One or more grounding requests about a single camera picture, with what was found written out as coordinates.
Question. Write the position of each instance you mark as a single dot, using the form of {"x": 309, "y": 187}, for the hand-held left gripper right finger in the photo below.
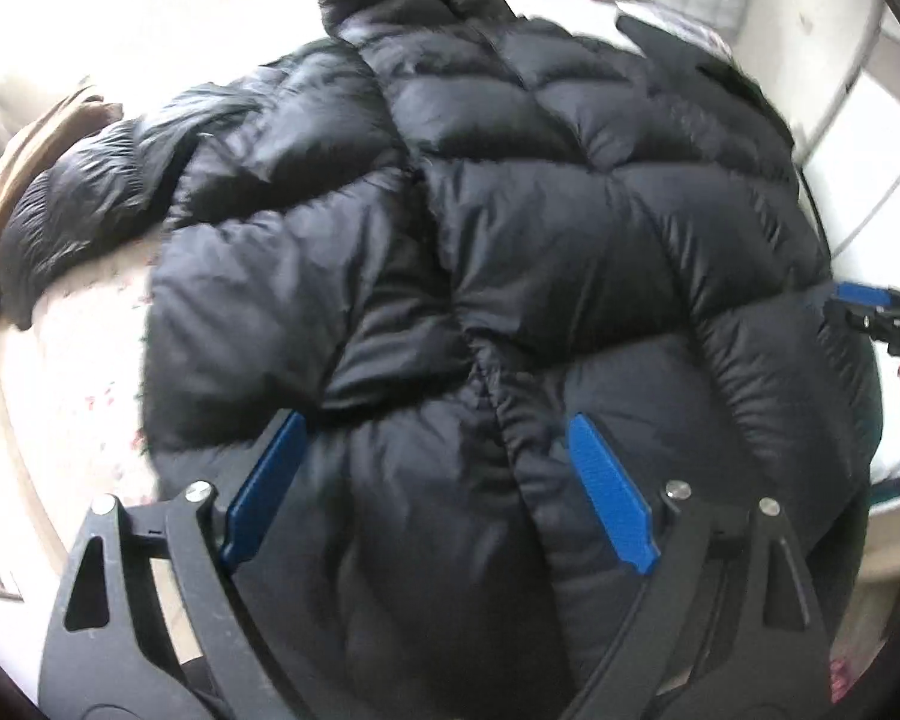
{"x": 607, "y": 487}

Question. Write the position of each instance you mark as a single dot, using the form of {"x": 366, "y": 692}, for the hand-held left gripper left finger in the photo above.
{"x": 266, "y": 480}

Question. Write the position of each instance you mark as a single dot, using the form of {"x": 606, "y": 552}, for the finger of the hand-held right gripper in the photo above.
{"x": 862, "y": 294}

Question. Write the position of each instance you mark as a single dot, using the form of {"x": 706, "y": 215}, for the black puffer jacket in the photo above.
{"x": 495, "y": 277}

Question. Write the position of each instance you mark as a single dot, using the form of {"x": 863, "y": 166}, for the white cabinet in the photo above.
{"x": 855, "y": 142}

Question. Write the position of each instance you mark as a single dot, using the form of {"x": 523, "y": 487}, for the bed with floral sheet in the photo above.
{"x": 82, "y": 390}

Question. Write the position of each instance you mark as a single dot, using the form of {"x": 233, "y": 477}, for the dark grey cloth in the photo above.
{"x": 682, "y": 45}

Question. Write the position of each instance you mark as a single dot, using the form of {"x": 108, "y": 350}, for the brown cloth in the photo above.
{"x": 22, "y": 165}

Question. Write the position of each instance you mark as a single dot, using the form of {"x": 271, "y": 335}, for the bed with white sheet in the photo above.
{"x": 135, "y": 45}

